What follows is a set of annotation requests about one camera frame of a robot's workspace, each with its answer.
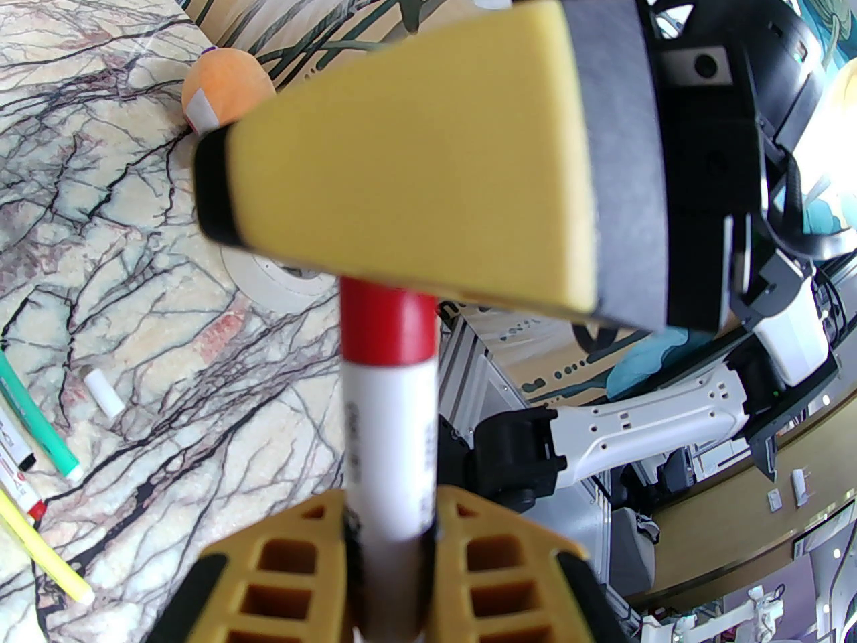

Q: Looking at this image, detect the white tape roll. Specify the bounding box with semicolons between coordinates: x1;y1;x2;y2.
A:
221;248;342;316

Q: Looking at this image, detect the white pen cap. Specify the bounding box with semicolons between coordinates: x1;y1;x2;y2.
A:
82;367;126;420

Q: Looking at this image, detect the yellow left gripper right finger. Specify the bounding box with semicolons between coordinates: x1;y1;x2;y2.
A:
428;483;627;643

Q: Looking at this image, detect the red marker pen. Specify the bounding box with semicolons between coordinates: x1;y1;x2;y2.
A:
0;456;49;522
338;275;443;643

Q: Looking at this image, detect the white grey pen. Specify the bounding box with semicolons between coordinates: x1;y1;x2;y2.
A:
0;403;37;472

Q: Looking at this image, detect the aluminium table side rail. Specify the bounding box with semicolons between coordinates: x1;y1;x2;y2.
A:
439;315;530;443

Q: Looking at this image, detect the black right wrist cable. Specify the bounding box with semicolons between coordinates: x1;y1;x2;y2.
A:
753;111;857;259

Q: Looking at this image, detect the green pen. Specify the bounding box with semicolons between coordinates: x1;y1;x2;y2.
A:
0;349;86;482

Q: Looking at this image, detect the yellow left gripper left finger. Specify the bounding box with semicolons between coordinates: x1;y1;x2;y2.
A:
144;490;356;643

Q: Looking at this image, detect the orange plush toy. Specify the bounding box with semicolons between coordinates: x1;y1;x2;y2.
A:
181;48;277;133

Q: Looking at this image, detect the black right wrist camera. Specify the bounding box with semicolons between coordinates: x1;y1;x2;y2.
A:
653;0;831;152

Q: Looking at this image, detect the yellow highlighter pen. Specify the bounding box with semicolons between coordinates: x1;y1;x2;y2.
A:
0;490;96;606

